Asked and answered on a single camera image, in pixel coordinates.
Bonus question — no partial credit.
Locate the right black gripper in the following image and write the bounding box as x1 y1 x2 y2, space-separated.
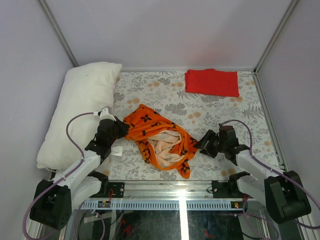
193 129 227 159

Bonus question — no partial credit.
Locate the orange patterned pillowcase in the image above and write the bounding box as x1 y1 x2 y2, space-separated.
123 104 198 179

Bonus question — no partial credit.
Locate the white pillow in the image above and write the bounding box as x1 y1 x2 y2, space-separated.
36 61 122 171

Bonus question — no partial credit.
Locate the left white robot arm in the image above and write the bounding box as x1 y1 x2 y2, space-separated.
26 117 130 230

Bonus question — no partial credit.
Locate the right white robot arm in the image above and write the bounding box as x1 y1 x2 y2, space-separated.
195 125 312 224

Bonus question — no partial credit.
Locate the red folded cloth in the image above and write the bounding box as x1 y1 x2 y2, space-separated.
184 68 240 98

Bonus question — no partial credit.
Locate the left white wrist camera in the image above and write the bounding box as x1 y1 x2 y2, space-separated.
93 106 116 122

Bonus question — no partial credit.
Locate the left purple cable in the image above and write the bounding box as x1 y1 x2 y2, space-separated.
21 111 100 240

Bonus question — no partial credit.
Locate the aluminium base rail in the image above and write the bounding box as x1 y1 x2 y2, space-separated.
81 181 246 209

